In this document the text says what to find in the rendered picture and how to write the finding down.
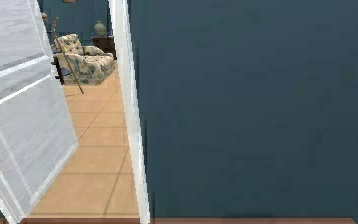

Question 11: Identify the black door handle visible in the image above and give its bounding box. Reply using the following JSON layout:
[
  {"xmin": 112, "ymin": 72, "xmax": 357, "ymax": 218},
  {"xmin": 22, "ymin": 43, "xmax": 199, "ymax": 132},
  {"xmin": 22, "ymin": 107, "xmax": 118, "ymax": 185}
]
[{"xmin": 51, "ymin": 55, "xmax": 66, "ymax": 86}]

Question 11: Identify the dark wooden side table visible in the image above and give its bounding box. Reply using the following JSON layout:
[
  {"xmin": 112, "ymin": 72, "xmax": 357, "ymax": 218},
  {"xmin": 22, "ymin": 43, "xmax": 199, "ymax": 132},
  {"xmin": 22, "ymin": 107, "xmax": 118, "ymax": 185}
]
[{"xmin": 91, "ymin": 35, "xmax": 117, "ymax": 60}]

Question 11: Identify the brown floor lamp pole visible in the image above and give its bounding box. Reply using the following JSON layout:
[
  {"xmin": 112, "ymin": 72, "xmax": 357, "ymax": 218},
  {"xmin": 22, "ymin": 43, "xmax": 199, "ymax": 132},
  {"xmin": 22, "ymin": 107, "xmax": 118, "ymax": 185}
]
[{"xmin": 51, "ymin": 16, "xmax": 85, "ymax": 95}]

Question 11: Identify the white room door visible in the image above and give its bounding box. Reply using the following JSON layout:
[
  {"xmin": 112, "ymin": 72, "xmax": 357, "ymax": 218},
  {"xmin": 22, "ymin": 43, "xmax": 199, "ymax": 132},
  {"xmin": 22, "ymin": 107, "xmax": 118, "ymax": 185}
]
[{"xmin": 0, "ymin": 0, "xmax": 80, "ymax": 224}]

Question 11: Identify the floral patterned armchair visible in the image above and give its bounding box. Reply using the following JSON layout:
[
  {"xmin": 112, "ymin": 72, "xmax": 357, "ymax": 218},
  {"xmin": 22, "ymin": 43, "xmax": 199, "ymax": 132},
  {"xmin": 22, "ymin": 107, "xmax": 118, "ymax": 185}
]
[{"xmin": 54, "ymin": 33, "xmax": 117, "ymax": 86}]

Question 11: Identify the green round vase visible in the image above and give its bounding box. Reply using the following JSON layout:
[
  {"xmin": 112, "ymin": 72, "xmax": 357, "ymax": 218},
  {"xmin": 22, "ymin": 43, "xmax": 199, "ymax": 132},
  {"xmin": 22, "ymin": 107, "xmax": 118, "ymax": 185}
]
[{"xmin": 93, "ymin": 20, "xmax": 108, "ymax": 37}]

